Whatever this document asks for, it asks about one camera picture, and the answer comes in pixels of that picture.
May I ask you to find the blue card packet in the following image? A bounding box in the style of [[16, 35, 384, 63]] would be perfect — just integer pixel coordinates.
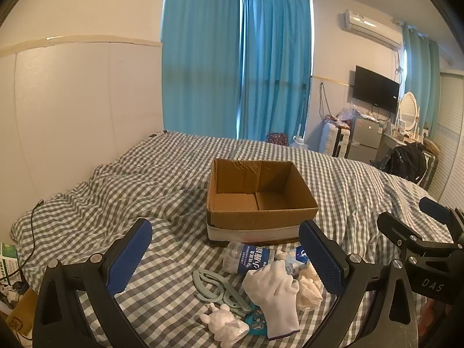
[[242, 306, 271, 337]]

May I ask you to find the white oval mirror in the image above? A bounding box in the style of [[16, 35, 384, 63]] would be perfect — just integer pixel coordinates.
[[397, 92, 421, 133]]

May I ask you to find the hanging wall cable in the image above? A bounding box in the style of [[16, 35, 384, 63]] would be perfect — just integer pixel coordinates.
[[319, 83, 331, 120]]

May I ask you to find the light blue suitcase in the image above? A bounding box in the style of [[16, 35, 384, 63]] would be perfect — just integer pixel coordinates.
[[319, 121, 351, 158]]

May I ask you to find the grey small fridge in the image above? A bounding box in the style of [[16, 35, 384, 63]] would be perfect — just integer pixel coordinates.
[[346, 116, 383, 162]]

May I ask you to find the grey checked bedsheet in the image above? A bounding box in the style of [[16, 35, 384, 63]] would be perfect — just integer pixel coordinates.
[[10, 130, 457, 348]]

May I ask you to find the white dressing table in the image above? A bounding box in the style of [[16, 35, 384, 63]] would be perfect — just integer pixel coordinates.
[[377, 130, 436, 167]]

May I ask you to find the white air conditioner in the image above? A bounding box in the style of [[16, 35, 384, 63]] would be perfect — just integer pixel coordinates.
[[341, 9, 404, 49]]

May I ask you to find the white rabbit figurine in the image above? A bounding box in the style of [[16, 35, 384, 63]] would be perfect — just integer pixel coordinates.
[[199, 304, 251, 343]]

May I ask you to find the narrow blue curtain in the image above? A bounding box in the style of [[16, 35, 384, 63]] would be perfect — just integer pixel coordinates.
[[402, 22, 441, 131]]

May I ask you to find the flat brown cardboard piece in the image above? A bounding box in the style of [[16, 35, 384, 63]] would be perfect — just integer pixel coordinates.
[[5, 288, 39, 341]]

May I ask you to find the black cable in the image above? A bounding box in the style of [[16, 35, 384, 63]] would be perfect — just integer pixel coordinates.
[[16, 199, 44, 280]]

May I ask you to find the brown cardboard box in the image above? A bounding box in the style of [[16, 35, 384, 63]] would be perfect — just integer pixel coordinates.
[[206, 158, 319, 247]]

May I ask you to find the white tissue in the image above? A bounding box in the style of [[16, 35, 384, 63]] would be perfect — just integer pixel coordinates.
[[295, 261, 324, 310]]

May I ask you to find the black wall television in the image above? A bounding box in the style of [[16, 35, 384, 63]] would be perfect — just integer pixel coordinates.
[[352, 65, 400, 114]]

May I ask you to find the black backpack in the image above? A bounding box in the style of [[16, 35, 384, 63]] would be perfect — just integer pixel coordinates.
[[384, 143, 428, 184]]

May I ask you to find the clear plastic bag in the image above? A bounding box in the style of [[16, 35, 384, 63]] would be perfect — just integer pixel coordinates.
[[335, 103, 354, 122]]

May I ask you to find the wide blue curtain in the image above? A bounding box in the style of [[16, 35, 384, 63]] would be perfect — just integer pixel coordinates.
[[160, 0, 243, 139]]

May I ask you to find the white knit glove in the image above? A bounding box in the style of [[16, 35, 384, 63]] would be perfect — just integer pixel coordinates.
[[242, 260, 301, 340]]

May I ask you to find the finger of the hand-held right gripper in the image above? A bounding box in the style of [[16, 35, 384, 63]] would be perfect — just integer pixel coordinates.
[[377, 212, 463, 262], [419, 197, 464, 242]]

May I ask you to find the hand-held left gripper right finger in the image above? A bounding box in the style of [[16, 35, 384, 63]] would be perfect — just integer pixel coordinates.
[[299, 220, 421, 348]]

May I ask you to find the clear plastic water bottle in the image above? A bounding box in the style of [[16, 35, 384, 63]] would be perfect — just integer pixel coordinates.
[[222, 241, 276, 274]]

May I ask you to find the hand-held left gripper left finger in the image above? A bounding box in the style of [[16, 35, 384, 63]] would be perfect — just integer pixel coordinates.
[[32, 218, 153, 348]]

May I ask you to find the white louvred wardrobe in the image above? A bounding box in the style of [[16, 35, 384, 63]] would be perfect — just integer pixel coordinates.
[[428, 70, 464, 204]]

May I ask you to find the blue white plastic packet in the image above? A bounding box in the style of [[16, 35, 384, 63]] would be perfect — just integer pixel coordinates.
[[274, 246, 312, 276]]

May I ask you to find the green white box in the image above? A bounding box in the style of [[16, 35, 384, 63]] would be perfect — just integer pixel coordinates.
[[0, 243, 20, 287]]

